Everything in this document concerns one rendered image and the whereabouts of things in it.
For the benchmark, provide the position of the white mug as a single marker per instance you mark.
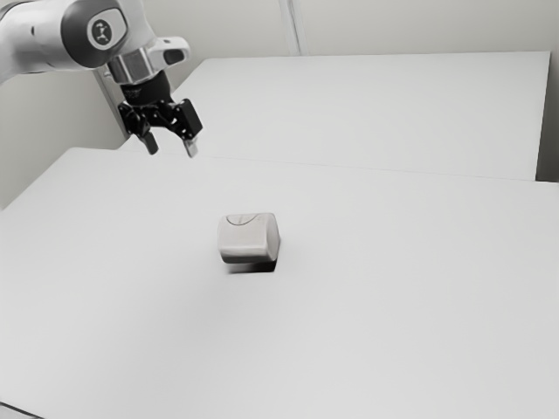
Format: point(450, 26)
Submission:
point(248, 238)

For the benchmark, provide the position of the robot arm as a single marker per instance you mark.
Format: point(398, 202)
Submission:
point(48, 35)

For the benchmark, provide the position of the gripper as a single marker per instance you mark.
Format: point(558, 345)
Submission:
point(146, 91)

